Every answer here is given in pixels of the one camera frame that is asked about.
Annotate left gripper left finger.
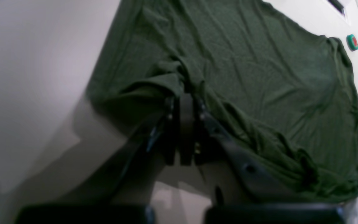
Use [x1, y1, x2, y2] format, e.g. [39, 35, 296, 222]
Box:
[15, 97, 181, 224]

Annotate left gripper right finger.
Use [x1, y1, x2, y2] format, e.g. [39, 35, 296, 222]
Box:
[185, 94, 344, 224]

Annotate dark green t-shirt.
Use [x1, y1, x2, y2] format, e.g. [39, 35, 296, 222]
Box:
[86, 0, 358, 203]

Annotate green tape roll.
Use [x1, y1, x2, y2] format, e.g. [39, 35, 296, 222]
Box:
[346, 34, 358, 51]

